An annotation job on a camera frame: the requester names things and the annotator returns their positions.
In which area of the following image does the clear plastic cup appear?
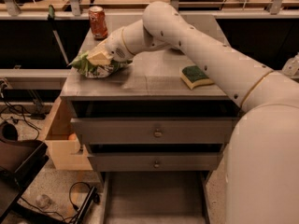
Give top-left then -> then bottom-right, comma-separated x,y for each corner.
36,194 -> 52,209

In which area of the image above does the grey top drawer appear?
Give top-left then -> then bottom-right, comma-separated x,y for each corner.
71,118 -> 236,145

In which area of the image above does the grey drawer cabinet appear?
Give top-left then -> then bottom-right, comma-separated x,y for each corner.
60,13 -> 247,182

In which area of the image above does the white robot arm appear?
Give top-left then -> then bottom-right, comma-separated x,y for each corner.
90,2 -> 299,224

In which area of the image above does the green and yellow sponge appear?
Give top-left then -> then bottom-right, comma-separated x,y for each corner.
180,65 -> 213,90

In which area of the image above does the orange ball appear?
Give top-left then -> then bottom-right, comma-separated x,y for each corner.
68,133 -> 77,141

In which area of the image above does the green jalapeno chip bag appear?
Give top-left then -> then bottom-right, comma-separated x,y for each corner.
69,51 -> 131,78

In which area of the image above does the grey middle drawer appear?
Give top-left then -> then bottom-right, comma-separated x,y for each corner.
88,152 -> 222,172

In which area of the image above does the grey open bottom drawer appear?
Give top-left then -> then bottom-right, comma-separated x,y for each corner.
100,172 -> 212,224

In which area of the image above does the light wooden box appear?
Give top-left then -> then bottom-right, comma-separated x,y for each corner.
41,97 -> 92,171

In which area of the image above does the orange soda can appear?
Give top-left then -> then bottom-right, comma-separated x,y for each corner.
88,6 -> 107,39

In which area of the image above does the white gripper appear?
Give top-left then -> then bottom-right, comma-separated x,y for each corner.
87,27 -> 134,65

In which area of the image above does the green handled tool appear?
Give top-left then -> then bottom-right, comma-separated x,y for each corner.
48,5 -> 69,65

